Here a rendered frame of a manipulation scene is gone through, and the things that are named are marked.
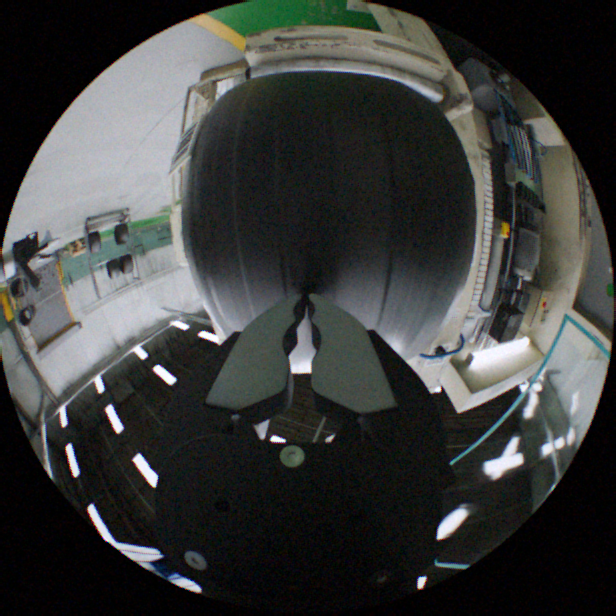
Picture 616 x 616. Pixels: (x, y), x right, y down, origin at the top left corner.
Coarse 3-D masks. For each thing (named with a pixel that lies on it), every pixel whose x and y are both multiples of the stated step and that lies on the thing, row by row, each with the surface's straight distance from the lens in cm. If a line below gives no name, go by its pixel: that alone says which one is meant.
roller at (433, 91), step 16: (272, 64) 39; (288, 64) 38; (304, 64) 38; (320, 64) 38; (336, 64) 38; (352, 64) 39; (368, 64) 40; (400, 80) 41; (416, 80) 42; (432, 96) 44
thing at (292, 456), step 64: (192, 448) 6; (256, 448) 5; (320, 448) 5; (384, 448) 5; (192, 512) 6; (256, 512) 5; (320, 512) 5; (384, 512) 5; (192, 576) 7; (256, 576) 6; (320, 576) 5; (384, 576) 6
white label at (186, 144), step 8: (200, 120) 21; (192, 128) 22; (200, 128) 20; (184, 136) 23; (192, 136) 20; (184, 144) 21; (192, 144) 19; (176, 152) 22; (184, 152) 19; (192, 152) 18; (176, 160) 20; (184, 160) 18; (176, 168) 19; (168, 176) 21
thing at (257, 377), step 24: (264, 312) 10; (288, 312) 9; (240, 336) 9; (264, 336) 8; (288, 336) 9; (240, 360) 8; (264, 360) 7; (288, 360) 7; (216, 384) 7; (240, 384) 7; (264, 384) 7; (288, 384) 7; (240, 408) 6; (264, 408) 7; (288, 408) 8; (264, 432) 9
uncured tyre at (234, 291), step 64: (256, 128) 15; (320, 128) 14; (384, 128) 15; (448, 128) 21; (192, 192) 16; (256, 192) 12; (320, 192) 12; (384, 192) 13; (448, 192) 15; (192, 256) 17; (256, 256) 12; (320, 256) 12; (384, 256) 13; (448, 256) 15; (384, 320) 16; (448, 320) 21
